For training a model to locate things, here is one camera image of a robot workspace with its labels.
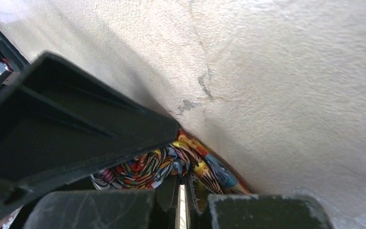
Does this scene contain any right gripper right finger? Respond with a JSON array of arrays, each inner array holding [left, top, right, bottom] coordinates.
[[185, 176, 334, 229]]

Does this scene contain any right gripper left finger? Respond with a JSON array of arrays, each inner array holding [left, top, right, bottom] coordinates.
[[23, 176, 180, 229]]

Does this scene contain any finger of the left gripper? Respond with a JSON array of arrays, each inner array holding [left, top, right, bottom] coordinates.
[[0, 52, 179, 220]]

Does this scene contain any colourful patterned tie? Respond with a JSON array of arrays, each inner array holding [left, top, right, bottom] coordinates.
[[90, 130, 250, 195]]

